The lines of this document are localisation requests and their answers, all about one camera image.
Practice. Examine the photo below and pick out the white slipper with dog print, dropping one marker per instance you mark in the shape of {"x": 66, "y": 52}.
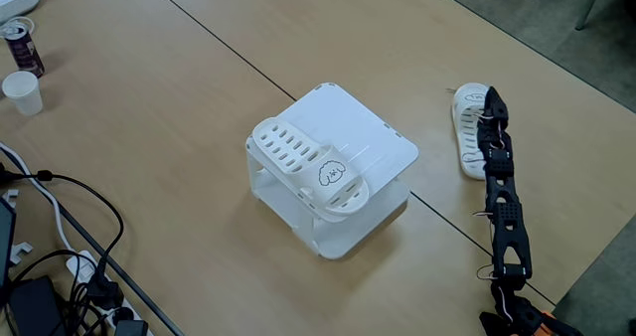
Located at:
{"x": 467, "y": 127}
{"x": 308, "y": 167}

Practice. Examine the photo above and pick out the white plastic shoe rack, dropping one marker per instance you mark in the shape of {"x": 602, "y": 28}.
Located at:
{"x": 358, "y": 127}

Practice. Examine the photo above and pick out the gray chair leg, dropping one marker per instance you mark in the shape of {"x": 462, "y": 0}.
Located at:
{"x": 591, "y": 3}

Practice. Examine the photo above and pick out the black power plug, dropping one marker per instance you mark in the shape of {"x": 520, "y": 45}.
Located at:
{"x": 107, "y": 293}
{"x": 130, "y": 327}

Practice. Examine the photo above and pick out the white power strip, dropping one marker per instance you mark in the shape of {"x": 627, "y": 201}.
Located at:
{"x": 82, "y": 266}

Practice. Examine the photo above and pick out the white paper cup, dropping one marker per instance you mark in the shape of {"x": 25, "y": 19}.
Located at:
{"x": 24, "y": 95}

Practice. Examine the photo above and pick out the purple drink can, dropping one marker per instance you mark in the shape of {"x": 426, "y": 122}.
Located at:
{"x": 25, "y": 52}

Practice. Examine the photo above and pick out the black power adapter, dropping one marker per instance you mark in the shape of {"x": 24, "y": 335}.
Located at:
{"x": 37, "y": 308}

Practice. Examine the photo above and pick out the black laptop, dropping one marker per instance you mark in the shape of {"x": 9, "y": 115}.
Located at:
{"x": 6, "y": 241}

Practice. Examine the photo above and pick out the white printed bracket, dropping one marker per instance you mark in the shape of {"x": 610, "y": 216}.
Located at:
{"x": 21, "y": 250}
{"x": 10, "y": 197}

